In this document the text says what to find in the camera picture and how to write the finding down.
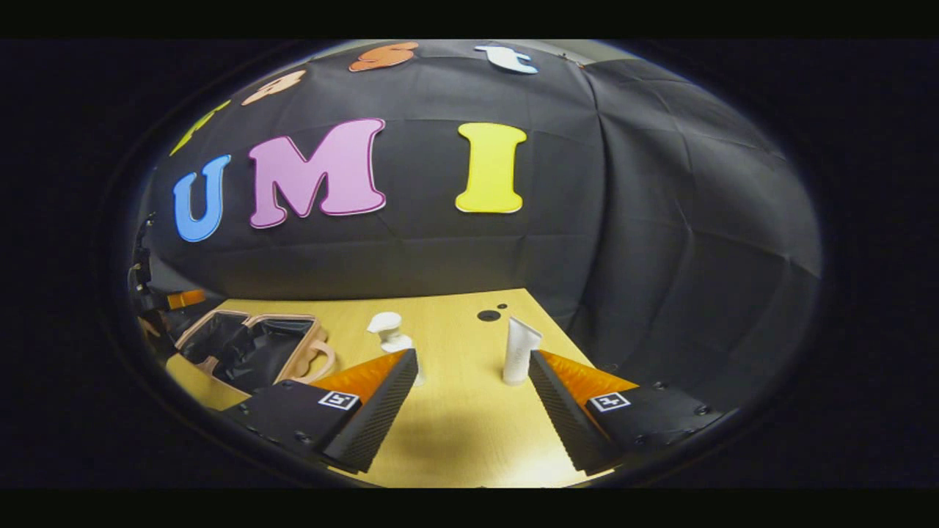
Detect white squeeze tube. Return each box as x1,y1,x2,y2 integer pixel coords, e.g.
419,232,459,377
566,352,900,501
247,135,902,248
503,317,544,386

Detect white pump bottle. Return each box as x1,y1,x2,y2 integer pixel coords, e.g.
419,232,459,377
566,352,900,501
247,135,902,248
367,312,426,387

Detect pink suitcase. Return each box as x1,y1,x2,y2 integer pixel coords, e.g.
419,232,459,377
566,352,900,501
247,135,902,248
175,309,337,397

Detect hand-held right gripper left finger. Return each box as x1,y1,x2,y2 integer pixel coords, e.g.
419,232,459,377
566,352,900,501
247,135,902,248
219,348,420,476

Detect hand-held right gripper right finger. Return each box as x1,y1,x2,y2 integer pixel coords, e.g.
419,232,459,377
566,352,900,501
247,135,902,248
528,349,740,477

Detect black backdrop cloth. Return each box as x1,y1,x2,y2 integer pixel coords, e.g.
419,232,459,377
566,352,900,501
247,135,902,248
132,40,822,411

